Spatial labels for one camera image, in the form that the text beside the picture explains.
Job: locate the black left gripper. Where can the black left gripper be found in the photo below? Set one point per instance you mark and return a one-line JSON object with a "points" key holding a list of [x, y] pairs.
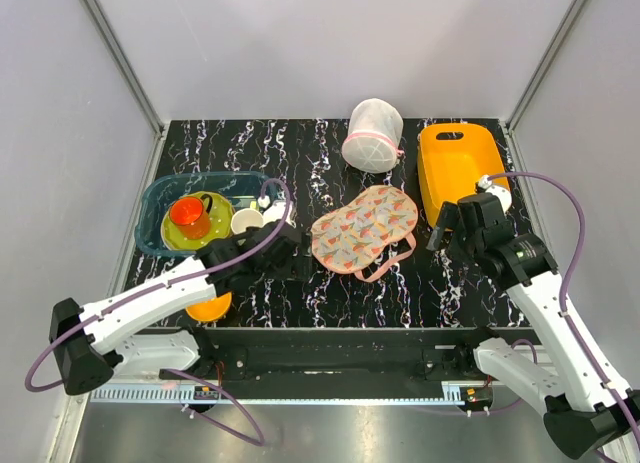
{"points": [[297, 268]]}

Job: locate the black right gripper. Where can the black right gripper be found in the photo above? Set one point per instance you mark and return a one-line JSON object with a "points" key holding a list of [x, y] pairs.
{"points": [[449, 217]]}

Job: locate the floral mesh laundry bag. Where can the floral mesh laundry bag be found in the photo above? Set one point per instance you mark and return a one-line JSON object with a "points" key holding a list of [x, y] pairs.
{"points": [[350, 239]]}

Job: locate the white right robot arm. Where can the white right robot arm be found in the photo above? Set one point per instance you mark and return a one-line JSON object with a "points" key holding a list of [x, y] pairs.
{"points": [[584, 403]]}

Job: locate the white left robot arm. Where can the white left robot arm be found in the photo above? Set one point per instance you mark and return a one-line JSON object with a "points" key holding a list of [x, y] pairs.
{"points": [[96, 341]]}

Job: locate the white cylindrical mesh laundry bag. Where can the white cylindrical mesh laundry bag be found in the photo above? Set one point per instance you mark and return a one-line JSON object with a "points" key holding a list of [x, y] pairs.
{"points": [[374, 133]]}

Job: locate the white paper cup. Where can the white paper cup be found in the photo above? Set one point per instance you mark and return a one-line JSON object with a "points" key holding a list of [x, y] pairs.
{"points": [[245, 219]]}

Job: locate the orange plastic basket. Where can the orange plastic basket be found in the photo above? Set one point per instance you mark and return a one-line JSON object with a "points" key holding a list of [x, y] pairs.
{"points": [[452, 157]]}

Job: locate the teal transparent plastic bin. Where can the teal transparent plastic bin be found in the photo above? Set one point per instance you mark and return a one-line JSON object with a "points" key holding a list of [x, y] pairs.
{"points": [[241, 188]]}

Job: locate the orange plastic bowl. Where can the orange plastic bowl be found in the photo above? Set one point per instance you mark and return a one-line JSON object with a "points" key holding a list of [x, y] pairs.
{"points": [[211, 310]]}

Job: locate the orange translucent cup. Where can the orange translucent cup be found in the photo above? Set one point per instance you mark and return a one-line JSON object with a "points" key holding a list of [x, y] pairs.
{"points": [[190, 215]]}

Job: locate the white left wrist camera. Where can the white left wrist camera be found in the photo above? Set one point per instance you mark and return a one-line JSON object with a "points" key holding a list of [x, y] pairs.
{"points": [[273, 211]]}

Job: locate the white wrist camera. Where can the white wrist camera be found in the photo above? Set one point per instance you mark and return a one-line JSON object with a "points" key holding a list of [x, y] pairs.
{"points": [[273, 211], [485, 185]]}

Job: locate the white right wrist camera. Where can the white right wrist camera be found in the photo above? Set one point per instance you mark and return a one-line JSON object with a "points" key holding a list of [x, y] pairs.
{"points": [[485, 185]]}

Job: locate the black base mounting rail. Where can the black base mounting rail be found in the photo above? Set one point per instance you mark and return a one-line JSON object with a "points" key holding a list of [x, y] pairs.
{"points": [[243, 355]]}

